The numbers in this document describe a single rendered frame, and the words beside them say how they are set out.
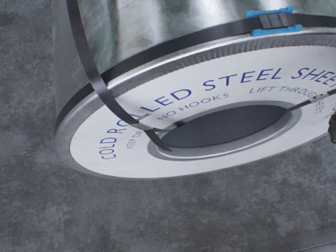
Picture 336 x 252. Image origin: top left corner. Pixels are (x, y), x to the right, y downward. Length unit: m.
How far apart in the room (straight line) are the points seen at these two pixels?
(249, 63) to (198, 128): 0.75
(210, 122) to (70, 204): 0.94
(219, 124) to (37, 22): 1.60
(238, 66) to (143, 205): 1.29
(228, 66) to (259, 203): 1.36
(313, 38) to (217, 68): 0.22
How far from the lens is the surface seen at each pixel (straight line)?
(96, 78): 0.76
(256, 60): 0.78
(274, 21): 0.72
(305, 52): 0.83
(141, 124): 0.83
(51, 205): 1.98
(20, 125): 2.19
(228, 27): 0.70
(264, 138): 1.42
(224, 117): 1.51
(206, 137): 1.48
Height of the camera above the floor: 1.89
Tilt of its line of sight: 68 degrees down
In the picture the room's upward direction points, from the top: 10 degrees clockwise
